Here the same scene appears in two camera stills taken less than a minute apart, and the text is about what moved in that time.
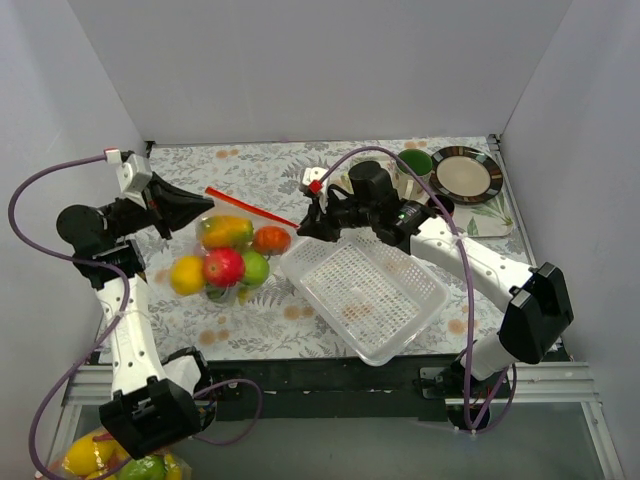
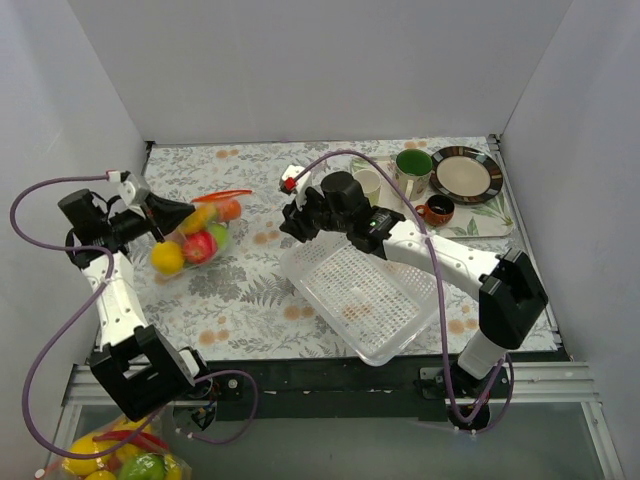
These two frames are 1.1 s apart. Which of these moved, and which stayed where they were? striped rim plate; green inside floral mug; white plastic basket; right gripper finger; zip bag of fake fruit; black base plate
Moved: right gripper finger; zip bag of fake fruit
Stayed: striped rim plate; green inside floral mug; white plastic basket; black base plate
